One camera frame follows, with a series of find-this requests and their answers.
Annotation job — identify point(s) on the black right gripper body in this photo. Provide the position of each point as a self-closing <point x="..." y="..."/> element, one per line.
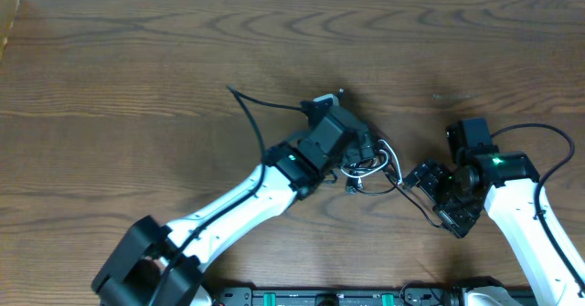
<point x="454" y="209"/>

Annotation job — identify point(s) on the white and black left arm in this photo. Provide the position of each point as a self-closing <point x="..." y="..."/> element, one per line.
<point x="165" y="265"/>

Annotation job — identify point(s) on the brown cardboard panel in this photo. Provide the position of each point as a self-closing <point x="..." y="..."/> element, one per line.
<point x="8" y="10"/>

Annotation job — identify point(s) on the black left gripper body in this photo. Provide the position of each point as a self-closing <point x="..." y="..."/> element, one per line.
<point x="350" y="153"/>

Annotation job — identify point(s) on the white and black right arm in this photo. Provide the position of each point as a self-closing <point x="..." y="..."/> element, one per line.
<point x="509" y="189"/>

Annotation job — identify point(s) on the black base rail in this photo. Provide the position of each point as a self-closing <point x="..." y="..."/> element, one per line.
<point x="410" y="294"/>

